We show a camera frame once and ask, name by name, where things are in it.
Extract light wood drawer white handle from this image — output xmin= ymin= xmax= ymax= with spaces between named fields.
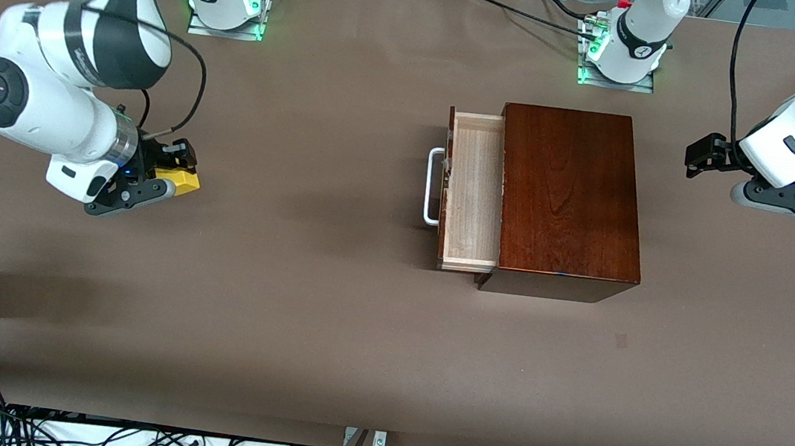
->
xmin=416 ymin=104 xmax=517 ymax=277

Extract yellow cube block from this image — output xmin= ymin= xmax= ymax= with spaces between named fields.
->
xmin=151 ymin=164 xmax=203 ymax=200

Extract dark brown wooden cabinet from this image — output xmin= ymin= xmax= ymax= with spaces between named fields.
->
xmin=474 ymin=101 xmax=659 ymax=309

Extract thin black table cable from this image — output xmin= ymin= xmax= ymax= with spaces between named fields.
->
xmin=462 ymin=0 xmax=596 ymax=38

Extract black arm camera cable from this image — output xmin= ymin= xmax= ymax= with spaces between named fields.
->
xmin=60 ymin=0 xmax=216 ymax=145
xmin=718 ymin=0 xmax=765 ymax=151

